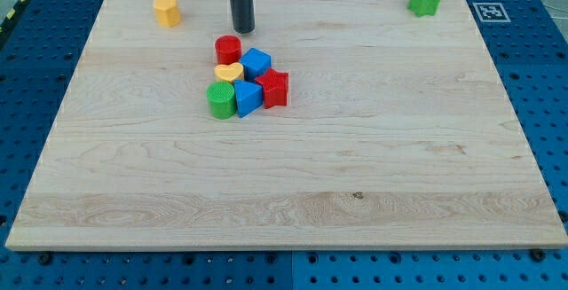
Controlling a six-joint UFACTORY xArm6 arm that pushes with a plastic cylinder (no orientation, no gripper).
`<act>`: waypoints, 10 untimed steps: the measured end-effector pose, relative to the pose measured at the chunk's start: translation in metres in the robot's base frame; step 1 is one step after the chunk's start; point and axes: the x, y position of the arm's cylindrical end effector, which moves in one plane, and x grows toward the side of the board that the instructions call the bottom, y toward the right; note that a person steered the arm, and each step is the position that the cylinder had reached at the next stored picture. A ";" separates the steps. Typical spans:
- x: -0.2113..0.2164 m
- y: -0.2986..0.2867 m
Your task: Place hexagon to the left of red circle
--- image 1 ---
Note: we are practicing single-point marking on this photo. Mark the yellow hexagon block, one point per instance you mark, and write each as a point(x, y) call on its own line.
point(167, 13)

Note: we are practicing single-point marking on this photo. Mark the red star block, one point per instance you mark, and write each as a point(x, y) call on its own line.
point(275, 87)

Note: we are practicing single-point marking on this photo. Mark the blue triangle block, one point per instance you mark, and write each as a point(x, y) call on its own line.
point(249, 96)

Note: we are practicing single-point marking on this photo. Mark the green cylinder block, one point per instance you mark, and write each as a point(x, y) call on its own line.
point(222, 100)

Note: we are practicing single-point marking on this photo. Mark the blue cube block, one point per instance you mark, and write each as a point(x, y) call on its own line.
point(255, 63)

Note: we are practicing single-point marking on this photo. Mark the yellow heart block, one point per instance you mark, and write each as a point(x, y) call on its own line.
point(229, 73)

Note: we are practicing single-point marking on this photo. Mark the red cylinder block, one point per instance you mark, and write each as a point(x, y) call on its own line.
point(228, 49)

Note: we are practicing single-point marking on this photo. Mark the light wooden board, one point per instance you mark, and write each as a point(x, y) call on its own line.
point(397, 135)

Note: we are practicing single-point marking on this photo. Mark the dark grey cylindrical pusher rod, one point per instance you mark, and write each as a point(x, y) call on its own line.
point(243, 16)

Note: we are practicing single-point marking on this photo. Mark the green star block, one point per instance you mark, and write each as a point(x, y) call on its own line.
point(423, 7)

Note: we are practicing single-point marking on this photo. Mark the white fiducial marker tag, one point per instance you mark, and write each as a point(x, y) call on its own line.
point(491, 12)

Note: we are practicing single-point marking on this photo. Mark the yellow black hazard tape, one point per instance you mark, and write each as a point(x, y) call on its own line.
point(14, 15)

